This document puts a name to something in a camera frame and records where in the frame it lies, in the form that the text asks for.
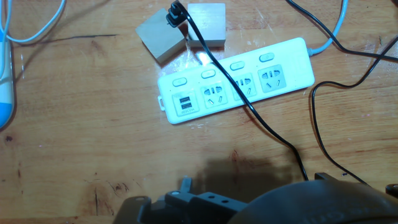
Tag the wooden cube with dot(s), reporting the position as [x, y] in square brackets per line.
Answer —
[206, 25]
[158, 37]

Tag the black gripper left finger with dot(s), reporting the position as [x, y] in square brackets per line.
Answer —
[202, 208]

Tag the blue white desk lamp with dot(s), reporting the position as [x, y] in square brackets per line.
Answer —
[4, 93]

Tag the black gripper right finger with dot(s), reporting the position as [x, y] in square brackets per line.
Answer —
[321, 177]

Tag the white power strip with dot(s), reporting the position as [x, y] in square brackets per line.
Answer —
[280, 62]

